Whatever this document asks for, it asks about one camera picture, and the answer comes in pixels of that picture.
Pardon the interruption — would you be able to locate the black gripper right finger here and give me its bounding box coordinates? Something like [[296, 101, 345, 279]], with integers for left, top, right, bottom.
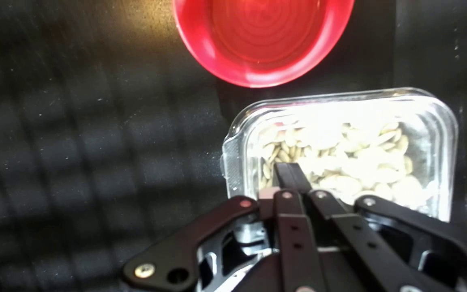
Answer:
[[295, 167, 467, 292]]

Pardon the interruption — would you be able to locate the clear plastic lid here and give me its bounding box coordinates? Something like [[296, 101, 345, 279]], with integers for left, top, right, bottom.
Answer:
[[218, 86, 460, 224]]

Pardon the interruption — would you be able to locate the clear container with seeds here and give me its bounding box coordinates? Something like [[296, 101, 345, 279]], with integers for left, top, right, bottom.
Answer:
[[218, 86, 460, 224]]

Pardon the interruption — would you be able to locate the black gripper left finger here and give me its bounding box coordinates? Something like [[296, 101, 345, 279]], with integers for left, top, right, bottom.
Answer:
[[121, 162, 322, 292]]

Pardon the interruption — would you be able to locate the pink plastic bowl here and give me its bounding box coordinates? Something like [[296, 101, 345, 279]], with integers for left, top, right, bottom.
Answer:
[[171, 0, 355, 88]]

